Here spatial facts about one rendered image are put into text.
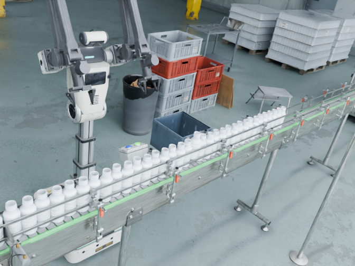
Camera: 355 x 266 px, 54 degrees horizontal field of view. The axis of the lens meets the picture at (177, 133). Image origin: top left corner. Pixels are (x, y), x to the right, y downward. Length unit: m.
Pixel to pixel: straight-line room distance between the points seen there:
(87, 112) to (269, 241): 1.90
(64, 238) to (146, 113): 2.65
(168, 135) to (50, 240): 1.21
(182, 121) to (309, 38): 5.70
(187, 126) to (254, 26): 6.35
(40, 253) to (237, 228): 2.00
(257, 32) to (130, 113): 5.39
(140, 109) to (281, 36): 5.06
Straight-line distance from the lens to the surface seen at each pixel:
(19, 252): 1.39
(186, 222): 3.12
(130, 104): 4.03
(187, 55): 4.35
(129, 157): 1.83
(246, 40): 9.04
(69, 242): 1.66
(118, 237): 2.76
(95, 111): 2.29
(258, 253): 3.08
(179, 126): 2.80
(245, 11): 9.07
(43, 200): 1.48
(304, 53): 8.19
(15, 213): 1.45
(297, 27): 8.25
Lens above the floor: 2.09
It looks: 28 degrees down
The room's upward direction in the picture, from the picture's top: 10 degrees clockwise
